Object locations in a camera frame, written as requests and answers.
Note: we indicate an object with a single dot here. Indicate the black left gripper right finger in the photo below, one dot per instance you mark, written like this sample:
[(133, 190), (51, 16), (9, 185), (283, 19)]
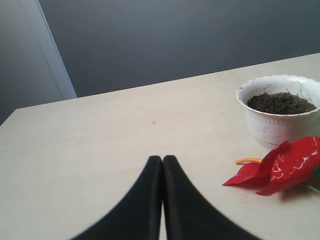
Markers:
[(188, 215)]

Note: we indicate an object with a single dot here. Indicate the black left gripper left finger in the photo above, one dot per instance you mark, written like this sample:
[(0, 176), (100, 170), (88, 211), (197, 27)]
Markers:
[(138, 215)]

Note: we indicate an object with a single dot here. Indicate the red artificial anthurium flower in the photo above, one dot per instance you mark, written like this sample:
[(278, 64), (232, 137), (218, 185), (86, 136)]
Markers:
[(288, 165)]

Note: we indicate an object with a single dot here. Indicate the white scalloped flower pot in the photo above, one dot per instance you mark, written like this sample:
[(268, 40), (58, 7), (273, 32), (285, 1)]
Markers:
[(270, 130)]

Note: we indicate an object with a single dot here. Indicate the dark soil in pot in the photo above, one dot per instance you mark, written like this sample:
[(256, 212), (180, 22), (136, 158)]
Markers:
[(282, 103)]

